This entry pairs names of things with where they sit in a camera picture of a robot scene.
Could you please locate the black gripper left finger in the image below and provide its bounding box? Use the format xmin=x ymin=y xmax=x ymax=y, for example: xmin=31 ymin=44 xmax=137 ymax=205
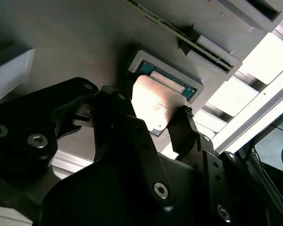
xmin=0 ymin=74 xmax=175 ymax=215

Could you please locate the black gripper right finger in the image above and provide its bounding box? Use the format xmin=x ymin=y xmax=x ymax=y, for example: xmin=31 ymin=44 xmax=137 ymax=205
xmin=167 ymin=105 xmax=273 ymax=226

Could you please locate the silver green CPU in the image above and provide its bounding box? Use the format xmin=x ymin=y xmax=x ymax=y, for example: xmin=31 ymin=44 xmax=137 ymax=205
xmin=131 ymin=61 xmax=197 ymax=137

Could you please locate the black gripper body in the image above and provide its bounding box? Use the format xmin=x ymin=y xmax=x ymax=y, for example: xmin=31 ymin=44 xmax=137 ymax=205
xmin=39 ymin=152 xmax=214 ymax=226

